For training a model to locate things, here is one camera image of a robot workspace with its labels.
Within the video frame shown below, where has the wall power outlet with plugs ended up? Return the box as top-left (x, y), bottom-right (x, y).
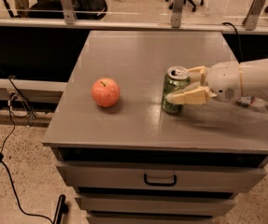
top-left (6, 75), bottom-right (37, 123)

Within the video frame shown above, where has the black post on floor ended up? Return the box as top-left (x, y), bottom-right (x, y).
top-left (53, 194), bottom-right (68, 224)

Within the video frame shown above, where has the clear plastic water bottle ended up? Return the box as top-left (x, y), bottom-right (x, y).
top-left (236, 96), bottom-right (268, 107)

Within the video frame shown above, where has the black top drawer handle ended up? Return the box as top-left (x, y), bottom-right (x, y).
top-left (143, 174), bottom-right (177, 187)

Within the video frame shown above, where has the metal glass rail bracket middle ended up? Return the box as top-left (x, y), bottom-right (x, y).
top-left (171, 0), bottom-right (184, 28)

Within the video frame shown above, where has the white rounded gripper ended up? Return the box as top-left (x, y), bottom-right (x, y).
top-left (166, 61), bottom-right (241, 105)

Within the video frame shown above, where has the metal glass rail bracket left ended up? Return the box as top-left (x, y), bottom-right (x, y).
top-left (60, 0), bottom-right (76, 24)

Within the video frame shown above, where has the black cable at rail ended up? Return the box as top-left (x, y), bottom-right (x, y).
top-left (221, 21), bottom-right (247, 63)

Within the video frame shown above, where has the black floor cable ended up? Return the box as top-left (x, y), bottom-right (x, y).
top-left (0, 107), bottom-right (53, 224)

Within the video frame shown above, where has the metal glass rail bracket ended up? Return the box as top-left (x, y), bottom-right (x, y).
top-left (60, 0), bottom-right (76, 24)
top-left (243, 0), bottom-right (266, 31)
top-left (171, 0), bottom-right (184, 28)

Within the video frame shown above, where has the seated person behind glass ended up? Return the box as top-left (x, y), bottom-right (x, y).
top-left (15, 0), bottom-right (107, 20)

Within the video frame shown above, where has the green soda can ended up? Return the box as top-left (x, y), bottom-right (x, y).
top-left (162, 66), bottom-right (190, 114)

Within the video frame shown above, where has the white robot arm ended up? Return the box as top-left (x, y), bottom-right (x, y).
top-left (166, 58), bottom-right (268, 105)

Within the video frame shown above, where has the metal glass rail bracket right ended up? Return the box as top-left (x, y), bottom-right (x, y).
top-left (243, 0), bottom-right (266, 31)

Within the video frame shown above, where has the grey drawer cabinet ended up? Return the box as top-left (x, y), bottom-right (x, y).
top-left (44, 31), bottom-right (268, 224)

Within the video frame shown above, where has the red apple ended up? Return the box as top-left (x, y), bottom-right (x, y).
top-left (91, 77), bottom-right (120, 107)

